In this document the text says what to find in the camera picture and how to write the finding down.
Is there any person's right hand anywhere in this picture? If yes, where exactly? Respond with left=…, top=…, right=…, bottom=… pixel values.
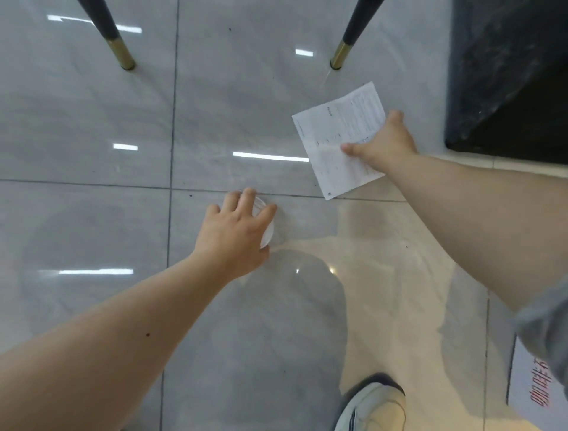
left=340, top=110, right=419, bottom=175

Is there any person's right forearm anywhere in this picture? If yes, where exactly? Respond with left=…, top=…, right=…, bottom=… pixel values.
left=389, top=153, right=568, bottom=314

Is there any person's left forearm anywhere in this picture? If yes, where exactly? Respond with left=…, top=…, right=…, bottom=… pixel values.
left=0, top=255, right=234, bottom=431

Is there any white printed paper sheet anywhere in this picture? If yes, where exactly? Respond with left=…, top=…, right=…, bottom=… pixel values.
left=291, top=81, right=387, bottom=201

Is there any person's left hand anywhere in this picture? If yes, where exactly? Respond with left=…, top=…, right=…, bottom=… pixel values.
left=191, top=187, right=278, bottom=282

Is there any person's right white shoe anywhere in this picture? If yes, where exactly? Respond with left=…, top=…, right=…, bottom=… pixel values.
left=333, top=372, right=407, bottom=431

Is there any black marble plinth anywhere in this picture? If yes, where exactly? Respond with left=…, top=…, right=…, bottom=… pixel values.
left=445, top=0, right=568, bottom=166

